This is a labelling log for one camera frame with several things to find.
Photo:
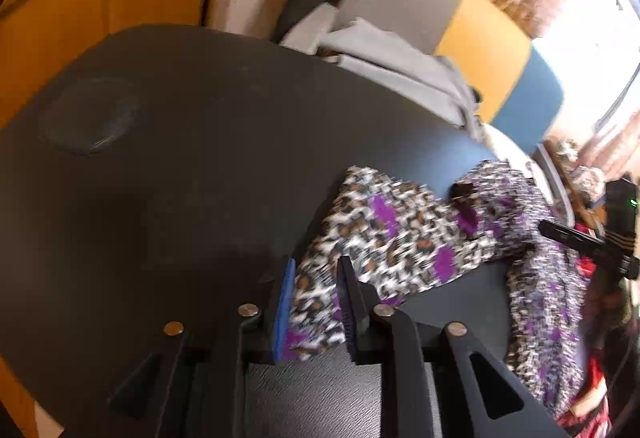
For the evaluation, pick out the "red sweater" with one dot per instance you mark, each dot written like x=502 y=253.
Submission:
x=595 y=398

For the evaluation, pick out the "yellow blue grey armchair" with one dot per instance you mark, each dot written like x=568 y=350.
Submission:
x=485 y=48

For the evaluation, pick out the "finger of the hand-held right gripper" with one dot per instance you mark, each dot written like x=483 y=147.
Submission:
x=570 y=235

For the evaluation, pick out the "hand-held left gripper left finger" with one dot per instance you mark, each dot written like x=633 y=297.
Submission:
x=282 y=318

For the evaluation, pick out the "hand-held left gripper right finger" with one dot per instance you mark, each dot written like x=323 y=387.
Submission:
x=352 y=313

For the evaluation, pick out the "leopard print garment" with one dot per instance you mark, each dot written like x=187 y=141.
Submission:
x=400 y=238

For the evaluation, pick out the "grey cardigan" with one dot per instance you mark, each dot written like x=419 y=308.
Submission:
x=400 y=63

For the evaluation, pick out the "large window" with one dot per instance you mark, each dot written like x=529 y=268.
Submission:
x=590 y=43

